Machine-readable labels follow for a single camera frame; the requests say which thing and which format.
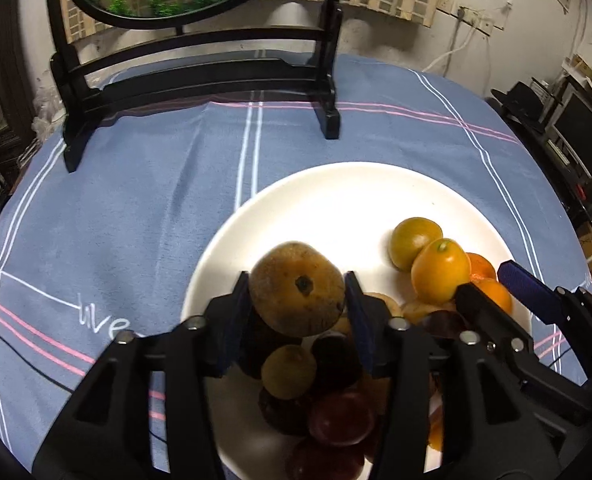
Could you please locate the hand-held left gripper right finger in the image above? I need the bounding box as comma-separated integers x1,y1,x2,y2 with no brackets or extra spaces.
343,270,559,480

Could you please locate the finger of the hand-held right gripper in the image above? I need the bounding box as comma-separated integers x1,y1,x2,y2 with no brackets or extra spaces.
497,260,592,331
453,282,542,376

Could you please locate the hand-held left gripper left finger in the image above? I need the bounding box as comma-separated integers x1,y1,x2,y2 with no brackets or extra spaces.
33,270,252,480

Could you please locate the large mandarin orange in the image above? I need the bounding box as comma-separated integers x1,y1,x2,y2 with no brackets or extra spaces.
476,279,513,316

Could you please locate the small dark purple plum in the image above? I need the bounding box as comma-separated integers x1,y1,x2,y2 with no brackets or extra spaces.
418,310,469,338

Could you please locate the orange kumquat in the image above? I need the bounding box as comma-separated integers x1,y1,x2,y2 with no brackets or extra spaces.
411,239,472,305

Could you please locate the beige longan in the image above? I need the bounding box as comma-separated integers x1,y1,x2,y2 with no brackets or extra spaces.
401,300,442,325

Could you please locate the tan spotted sapodilla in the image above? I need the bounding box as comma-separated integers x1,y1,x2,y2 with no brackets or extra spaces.
248,241,347,337

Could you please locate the small olive longan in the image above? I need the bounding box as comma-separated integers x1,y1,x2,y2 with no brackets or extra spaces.
261,344,318,401

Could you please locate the green brown tomato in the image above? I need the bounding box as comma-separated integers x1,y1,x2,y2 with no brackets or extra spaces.
389,216,444,272

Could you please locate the brown water chestnut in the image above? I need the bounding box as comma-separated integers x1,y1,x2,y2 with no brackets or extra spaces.
258,387,312,436

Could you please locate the white oval plate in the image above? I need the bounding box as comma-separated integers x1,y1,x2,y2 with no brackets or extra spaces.
180,161,534,478

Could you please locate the small mandarin orange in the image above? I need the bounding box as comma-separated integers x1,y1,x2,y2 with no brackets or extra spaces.
427,402,444,453

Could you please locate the large red plum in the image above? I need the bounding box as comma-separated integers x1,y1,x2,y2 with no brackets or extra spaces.
286,437,364,480

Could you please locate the black computer desk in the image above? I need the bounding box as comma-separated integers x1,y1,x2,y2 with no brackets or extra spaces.
491,85,592,226

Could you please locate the blue striped tablecloth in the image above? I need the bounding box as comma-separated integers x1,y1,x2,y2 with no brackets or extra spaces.
0,52,592,478

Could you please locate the computer monitor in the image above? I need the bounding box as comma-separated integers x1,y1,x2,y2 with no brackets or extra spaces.
551,92,592,181

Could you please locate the white cable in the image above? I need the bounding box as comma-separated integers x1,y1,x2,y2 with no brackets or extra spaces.
421,15,482,73

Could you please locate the white wall power strip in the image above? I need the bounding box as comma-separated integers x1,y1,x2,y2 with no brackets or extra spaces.
438,0,497,36

